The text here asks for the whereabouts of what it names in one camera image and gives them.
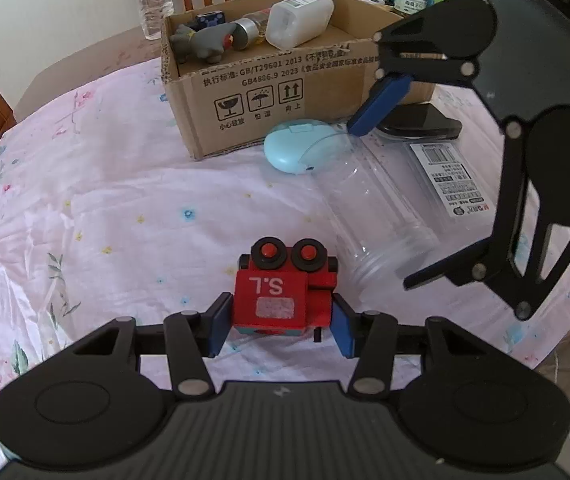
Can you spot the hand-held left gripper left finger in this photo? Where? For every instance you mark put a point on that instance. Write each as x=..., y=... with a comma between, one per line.
x=220, y=325

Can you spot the yellow capsule bottle silver cap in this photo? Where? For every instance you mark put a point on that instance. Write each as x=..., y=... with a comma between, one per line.
x=247, y=27

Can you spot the pink floral cloth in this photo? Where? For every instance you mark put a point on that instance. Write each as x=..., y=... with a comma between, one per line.
x=115, y=210

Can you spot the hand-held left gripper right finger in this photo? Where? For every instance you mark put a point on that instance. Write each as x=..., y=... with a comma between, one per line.
x=344, y=327

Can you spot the clear plastic jar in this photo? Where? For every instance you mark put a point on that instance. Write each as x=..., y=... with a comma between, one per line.
x=365, y=200

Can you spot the grey toy figure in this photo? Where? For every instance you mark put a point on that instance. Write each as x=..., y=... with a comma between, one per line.
x=205, y=42

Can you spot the black toy train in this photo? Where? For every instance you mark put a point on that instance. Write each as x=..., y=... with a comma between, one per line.
x=210, y=20

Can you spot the light blue case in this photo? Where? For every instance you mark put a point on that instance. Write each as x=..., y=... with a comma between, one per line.
x=290, y=147

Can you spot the black lid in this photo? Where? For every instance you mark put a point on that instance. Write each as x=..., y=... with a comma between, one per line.
x=425, y=122

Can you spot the red toy train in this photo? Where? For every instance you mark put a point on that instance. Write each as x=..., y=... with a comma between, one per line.
x=270, y=295

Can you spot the white plastic box green label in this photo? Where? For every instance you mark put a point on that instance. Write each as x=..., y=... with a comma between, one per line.
x=295, y=20

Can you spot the brown cardboard box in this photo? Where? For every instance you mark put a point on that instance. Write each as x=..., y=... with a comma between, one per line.
x=225, y=110

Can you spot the clear plastic water bottle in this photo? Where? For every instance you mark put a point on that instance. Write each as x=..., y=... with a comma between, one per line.
x=152, y=5

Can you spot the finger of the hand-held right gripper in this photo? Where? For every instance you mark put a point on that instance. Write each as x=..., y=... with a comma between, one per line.
x=460, y=265
x=380, y=105

